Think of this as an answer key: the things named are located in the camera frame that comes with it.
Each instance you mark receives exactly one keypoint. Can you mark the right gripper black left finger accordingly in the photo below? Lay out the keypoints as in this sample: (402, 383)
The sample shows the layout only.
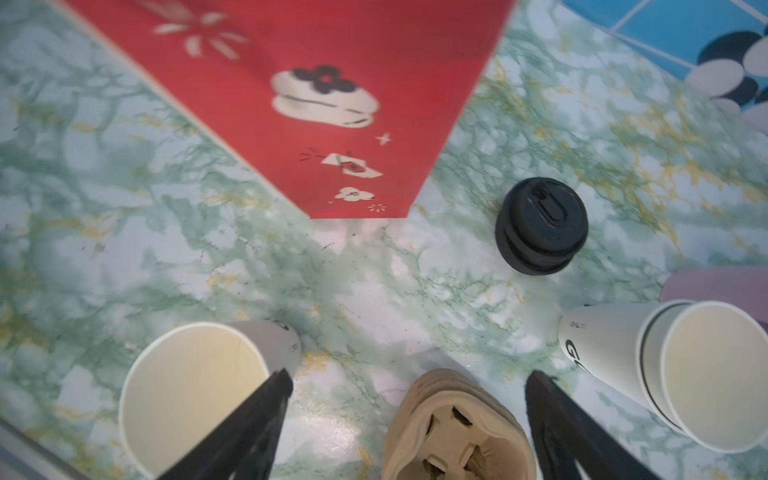
(244, 445)

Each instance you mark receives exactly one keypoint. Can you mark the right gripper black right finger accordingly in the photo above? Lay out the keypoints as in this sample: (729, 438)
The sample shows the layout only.
(568, 442)

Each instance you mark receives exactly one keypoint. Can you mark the single white paper cup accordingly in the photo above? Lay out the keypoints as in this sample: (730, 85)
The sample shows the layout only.
(190, 379)

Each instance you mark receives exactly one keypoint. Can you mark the brown pulp cup carrier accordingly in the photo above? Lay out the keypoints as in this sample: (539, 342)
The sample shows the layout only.
(448, 427)

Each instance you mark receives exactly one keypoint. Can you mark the white paper cup stack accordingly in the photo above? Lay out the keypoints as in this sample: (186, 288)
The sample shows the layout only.
(701, 366)

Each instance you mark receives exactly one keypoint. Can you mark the pink straw holder cup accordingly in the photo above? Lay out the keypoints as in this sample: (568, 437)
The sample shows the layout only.
(745, 287)

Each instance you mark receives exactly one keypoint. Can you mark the red white paper gift bag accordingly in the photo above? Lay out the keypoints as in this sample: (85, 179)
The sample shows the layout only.
(342, 106)

